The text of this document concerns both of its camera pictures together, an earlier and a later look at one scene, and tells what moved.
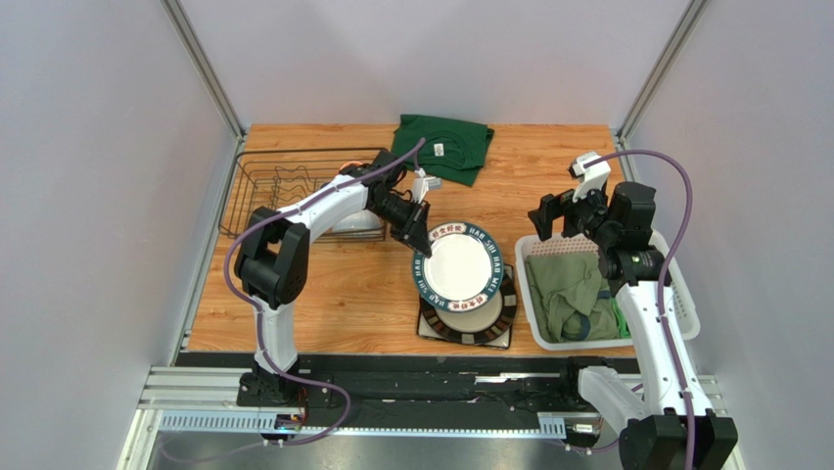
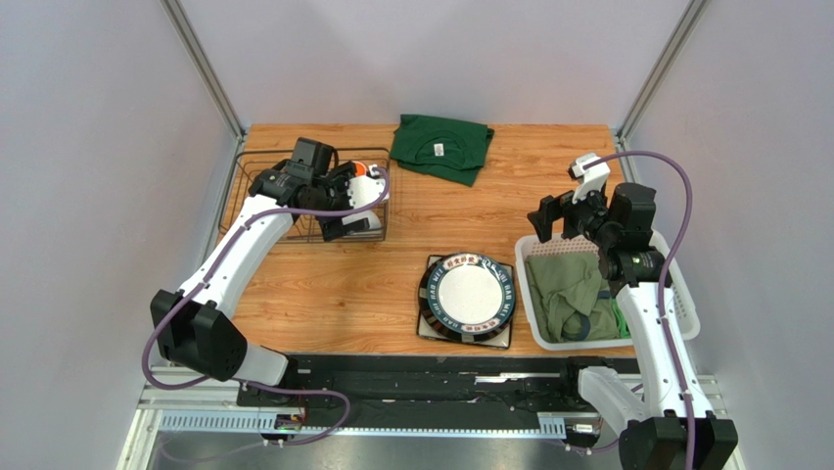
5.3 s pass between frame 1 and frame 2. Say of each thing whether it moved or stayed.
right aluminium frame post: stayed
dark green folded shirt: stayed
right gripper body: stayed
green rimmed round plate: moved
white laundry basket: stayed
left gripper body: moved
